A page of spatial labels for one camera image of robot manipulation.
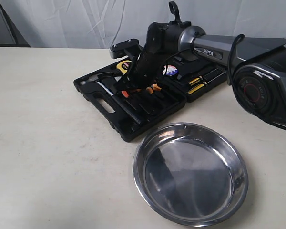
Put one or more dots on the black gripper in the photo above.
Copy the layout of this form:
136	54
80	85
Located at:
161	43

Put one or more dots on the black plastic tool case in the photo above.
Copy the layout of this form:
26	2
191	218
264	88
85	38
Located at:
152	108

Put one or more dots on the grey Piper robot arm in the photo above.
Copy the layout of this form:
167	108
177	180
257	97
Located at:
256	67

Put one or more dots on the electrical tape roll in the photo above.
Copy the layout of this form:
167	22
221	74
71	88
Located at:
170	70

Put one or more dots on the yellow tape measure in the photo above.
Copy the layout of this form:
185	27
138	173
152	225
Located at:
123	66

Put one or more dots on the pliers with orange grips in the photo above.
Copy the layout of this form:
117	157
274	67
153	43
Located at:
151	89

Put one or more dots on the yellow black screwdriver upper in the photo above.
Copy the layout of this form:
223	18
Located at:
204	75

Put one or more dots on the yellow black screwdriver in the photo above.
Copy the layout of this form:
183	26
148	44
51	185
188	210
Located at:
205	83
204	75

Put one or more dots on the yellow black screwdriver lower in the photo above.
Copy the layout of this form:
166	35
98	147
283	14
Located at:
205	83

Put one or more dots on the white backdrop cloth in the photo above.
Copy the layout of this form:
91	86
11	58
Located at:
102	23

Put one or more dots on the round stainless steel tray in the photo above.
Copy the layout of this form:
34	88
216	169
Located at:
190	174

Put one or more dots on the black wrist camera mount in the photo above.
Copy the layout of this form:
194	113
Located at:
130	48

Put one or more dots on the claw hammer black handle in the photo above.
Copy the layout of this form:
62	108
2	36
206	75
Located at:
97	78

